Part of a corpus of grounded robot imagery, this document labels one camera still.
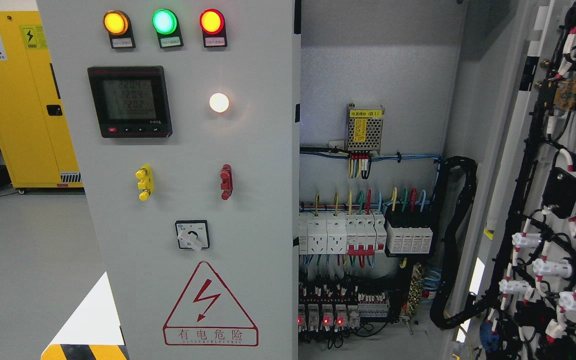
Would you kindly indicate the yellow indicator lamp left door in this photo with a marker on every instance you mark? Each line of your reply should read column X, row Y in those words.
column 118, row 26

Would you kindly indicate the black surge protector block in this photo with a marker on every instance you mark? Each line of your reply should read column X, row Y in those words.
column 409, row 233

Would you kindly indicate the black relay terminal row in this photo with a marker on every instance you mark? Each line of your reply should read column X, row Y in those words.
column 334, row 304

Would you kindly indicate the black corrugated conduit right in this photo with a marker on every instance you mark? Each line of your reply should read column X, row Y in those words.
column 449, row 263

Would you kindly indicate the white indicator lamp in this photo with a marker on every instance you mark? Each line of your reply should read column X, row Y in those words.
column 219, row 102

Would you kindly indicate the red electric hazard sticker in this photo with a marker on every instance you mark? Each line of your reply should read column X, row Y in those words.
column 208, row 314

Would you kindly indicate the yellow terminal post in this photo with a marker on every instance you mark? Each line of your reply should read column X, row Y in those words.
column 145, row 182

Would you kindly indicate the black digital power meter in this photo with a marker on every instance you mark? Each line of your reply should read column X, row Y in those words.
column 131, row 101

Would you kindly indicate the red indicator lamp left door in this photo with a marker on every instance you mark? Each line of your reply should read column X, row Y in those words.
column 213, row 27

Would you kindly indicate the green indicator lamp left door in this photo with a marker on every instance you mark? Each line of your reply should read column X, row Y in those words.
column 167, row 28

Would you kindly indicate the metal mesh power supply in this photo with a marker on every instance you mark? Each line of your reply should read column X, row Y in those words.
column 364, row 127

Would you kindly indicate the red terminal post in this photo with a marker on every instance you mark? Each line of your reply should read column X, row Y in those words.
column 227, row 186

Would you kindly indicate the yellow safety cabinet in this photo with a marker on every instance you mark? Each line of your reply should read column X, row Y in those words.
column 34, row 136

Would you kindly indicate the grey cabinet door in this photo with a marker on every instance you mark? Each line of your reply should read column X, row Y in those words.
column 515, row 114
column 252, row 233

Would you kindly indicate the white breaker and socket row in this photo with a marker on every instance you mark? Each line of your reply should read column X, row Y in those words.
column 359, row 234

